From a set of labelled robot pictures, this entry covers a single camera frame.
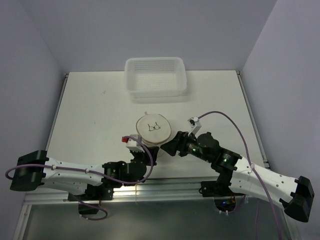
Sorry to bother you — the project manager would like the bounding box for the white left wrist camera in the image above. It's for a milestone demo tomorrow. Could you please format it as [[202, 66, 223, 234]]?
[[121, 134, 144, 152]]

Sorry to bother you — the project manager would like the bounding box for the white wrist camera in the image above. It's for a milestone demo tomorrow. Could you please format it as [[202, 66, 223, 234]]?
[[188, 116, 202, 136], [121, 134, 144, 152]]

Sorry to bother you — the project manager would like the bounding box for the aluminium mounting rail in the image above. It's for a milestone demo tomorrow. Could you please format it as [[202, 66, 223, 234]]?
[[24, 174, 287, 203]]

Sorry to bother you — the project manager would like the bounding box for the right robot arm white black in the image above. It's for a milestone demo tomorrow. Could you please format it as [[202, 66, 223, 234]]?
[[160, 131, 315, 223]]

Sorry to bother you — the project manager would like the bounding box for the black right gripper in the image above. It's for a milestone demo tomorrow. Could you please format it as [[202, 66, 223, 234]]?
[[160, 130, 213, 163]]

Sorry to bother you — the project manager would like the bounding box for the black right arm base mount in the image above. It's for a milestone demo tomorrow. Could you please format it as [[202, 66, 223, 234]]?
[[198, 180, 246, 213]]

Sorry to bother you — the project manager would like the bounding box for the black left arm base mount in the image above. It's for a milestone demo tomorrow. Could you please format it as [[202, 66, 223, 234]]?
[[67, 185, 113, 217]]

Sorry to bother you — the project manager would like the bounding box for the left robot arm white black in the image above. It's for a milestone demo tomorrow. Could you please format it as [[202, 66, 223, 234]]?
[[10, 147, 159, 200]]

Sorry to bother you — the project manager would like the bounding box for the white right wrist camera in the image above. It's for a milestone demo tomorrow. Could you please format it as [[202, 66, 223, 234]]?
[[188, 116, 202, 136]]

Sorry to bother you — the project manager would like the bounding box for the white perforated plastic basket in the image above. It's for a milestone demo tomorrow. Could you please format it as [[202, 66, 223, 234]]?
[[124, 57, 188, 99]]

